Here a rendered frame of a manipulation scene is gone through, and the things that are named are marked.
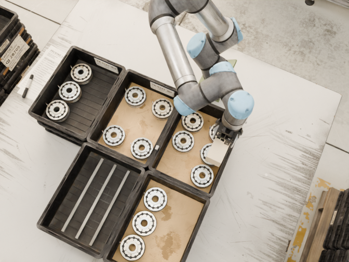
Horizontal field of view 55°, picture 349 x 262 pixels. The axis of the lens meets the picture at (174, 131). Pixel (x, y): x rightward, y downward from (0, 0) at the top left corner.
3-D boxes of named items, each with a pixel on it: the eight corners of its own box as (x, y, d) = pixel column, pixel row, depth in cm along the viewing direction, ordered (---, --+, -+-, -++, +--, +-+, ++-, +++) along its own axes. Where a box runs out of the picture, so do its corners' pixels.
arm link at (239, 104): (249, 83, 99) (260, 108, 96) (241, 99, 109) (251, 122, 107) (224, 91, 98) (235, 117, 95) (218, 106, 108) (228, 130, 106)
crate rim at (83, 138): (73, 47, 164) (71, 43, 162) (128, 69, 160) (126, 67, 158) (28, 115, 151) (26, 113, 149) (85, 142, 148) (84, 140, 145)
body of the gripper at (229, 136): (211, 139, 122) (216, 128, 110) (221, 119, 124) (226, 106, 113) (231, 148, 121) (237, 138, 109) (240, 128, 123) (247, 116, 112)
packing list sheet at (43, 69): (48, 43, 188) (48, 43, 188) (83, 60, 185) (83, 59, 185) (13, 91, 178) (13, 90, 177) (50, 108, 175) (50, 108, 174)
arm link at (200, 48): (196, 59, 171) (182, 40, 163) (219, 44, 166) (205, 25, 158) (199, 73, 163) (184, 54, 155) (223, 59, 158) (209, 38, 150)
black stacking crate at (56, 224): (91, 148, 157) (85, 141, 146) (147, 174, 153) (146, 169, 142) (45, 228, 144) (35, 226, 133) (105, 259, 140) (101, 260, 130)
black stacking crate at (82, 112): (78, 57, 173) (72, 45, 162) (129, 79, 169) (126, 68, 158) (36, 122, 160) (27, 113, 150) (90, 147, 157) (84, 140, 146)
